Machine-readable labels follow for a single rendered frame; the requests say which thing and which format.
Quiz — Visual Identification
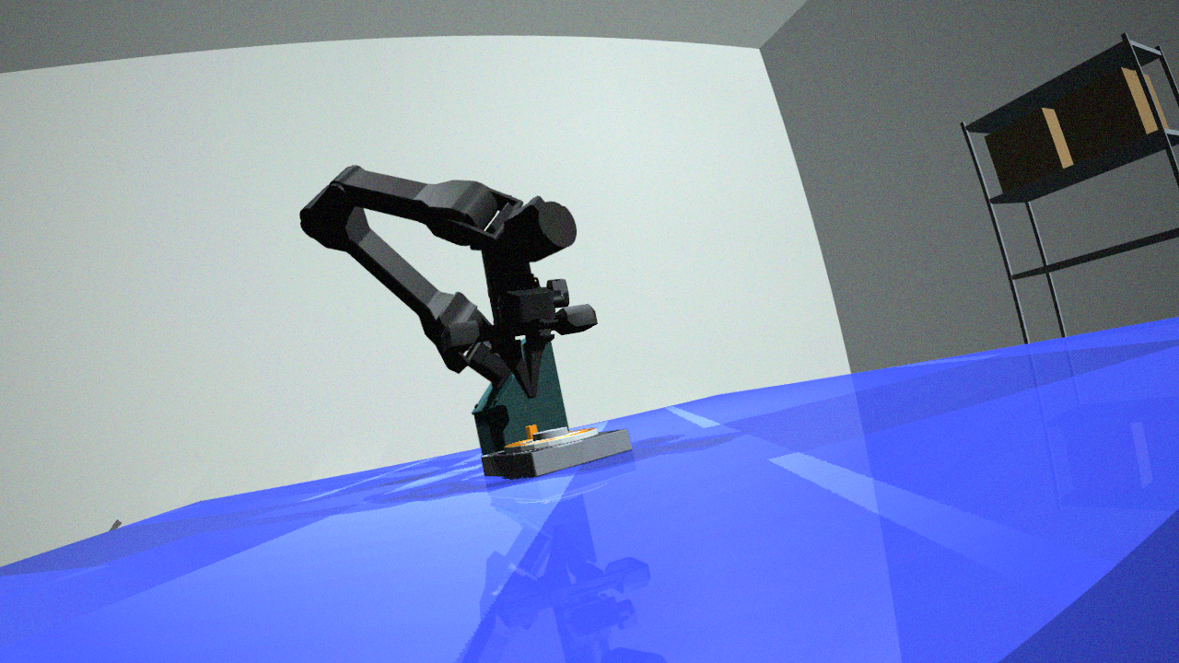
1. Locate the orange and white round plate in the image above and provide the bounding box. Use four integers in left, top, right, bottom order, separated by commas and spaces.
503, 425, 598, 454

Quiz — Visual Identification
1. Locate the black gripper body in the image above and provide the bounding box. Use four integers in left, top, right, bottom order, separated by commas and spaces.
441, 267, 598, 355

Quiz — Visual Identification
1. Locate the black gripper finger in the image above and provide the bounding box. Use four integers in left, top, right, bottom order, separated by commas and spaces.
489, 339, 532, 399
522, 334, 554, 398

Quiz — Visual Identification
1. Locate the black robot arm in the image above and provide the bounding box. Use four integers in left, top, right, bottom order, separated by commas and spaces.
299, 165, 577, 389

